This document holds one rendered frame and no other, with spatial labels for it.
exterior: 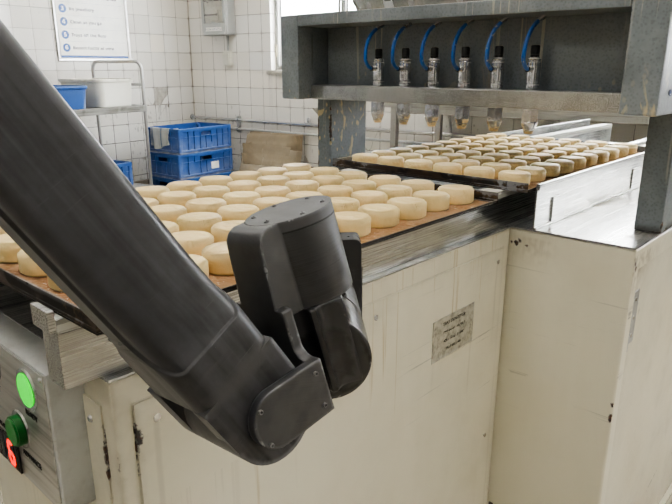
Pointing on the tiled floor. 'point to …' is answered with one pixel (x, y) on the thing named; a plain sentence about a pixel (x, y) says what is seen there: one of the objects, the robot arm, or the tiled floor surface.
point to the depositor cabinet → (585, 362)
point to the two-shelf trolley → (122, 111)
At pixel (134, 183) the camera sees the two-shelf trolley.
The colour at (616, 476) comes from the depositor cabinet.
